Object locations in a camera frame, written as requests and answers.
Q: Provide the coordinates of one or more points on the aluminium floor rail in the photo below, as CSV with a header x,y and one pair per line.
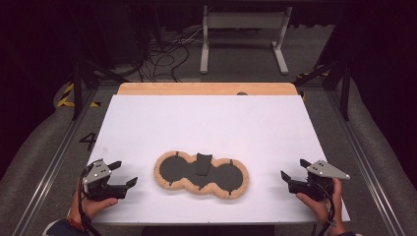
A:
x,y
364,157
52,170

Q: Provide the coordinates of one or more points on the small dark round knob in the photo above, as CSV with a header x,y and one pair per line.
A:
x,y
242,93

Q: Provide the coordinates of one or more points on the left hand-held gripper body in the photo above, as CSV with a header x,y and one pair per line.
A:
x,y
98,178

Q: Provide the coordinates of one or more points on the wooden table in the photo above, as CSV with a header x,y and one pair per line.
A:
x,y
183,88

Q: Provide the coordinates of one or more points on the tan fleece dark-lined pad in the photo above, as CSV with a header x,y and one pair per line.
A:
x,y
201,175

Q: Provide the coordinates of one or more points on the person's left hand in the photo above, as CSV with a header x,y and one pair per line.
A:
x,y
93,206

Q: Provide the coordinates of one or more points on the white board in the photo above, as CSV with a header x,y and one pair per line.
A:
x,y
209,128

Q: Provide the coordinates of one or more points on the black metal stand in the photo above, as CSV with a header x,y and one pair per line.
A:
x,y
77,85
345,88

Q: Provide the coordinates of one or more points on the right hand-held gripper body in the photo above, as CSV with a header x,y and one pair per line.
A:
x,y
314,187

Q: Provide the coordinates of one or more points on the white metal stand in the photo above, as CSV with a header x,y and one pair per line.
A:
x,y
246,20

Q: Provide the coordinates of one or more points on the person's right hand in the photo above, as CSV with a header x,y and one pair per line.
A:
x,y
319,208

